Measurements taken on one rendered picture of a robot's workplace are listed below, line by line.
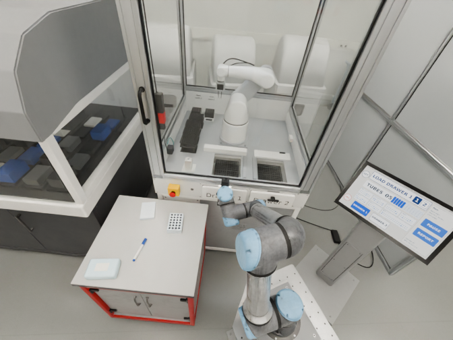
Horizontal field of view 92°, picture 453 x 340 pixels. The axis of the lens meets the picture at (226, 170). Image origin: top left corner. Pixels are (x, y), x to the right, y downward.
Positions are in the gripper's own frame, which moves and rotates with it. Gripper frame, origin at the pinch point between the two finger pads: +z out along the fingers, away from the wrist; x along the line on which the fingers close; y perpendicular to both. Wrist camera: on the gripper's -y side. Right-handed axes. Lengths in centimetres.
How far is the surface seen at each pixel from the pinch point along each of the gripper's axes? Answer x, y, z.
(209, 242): -8, 37, 65
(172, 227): -28.9, 22.6, -0.7
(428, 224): 106, 6, -26
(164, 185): -40.1, -2.8, 6.3
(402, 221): 97, 6, -21
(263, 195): 25.8, -2.7, 3.3
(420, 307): 177, 71, 62
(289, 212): 48, 5, 20
